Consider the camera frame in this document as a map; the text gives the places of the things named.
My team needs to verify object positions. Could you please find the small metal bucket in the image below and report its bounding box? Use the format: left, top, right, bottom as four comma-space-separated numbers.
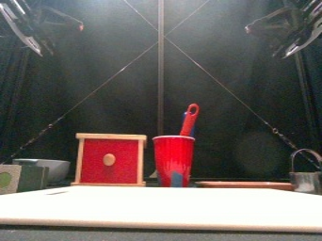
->
289, 148, 322, 196

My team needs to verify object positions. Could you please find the vertical metal frame pole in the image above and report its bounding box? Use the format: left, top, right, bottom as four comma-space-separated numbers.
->
156, 0, 166, 137

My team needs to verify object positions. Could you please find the red utensil handle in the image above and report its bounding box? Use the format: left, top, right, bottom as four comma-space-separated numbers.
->
179, 103, 202, 137

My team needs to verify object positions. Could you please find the white cutting board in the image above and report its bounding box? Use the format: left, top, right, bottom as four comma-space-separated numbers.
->
0, 185, 322, 233

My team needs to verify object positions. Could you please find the red plastic cup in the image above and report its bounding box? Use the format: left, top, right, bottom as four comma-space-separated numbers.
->
151, 135, 196, 188

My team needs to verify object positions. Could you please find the blue utensil handle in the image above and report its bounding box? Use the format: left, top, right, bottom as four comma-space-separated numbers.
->
182, 111, 198, 138

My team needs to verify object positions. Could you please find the pale blue bowl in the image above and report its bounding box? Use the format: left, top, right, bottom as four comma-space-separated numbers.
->
11, 158, 72, 185

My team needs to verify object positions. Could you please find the red wooden drawer box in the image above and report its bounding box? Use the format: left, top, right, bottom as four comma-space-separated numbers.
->
70, 132, 148, 187

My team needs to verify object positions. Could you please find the flat brown tray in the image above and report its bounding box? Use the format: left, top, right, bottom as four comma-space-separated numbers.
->
194, 180, 294, 191

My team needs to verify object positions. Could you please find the cube block with green circle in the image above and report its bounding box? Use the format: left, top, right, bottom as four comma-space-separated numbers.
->
0, 164, 51, 196

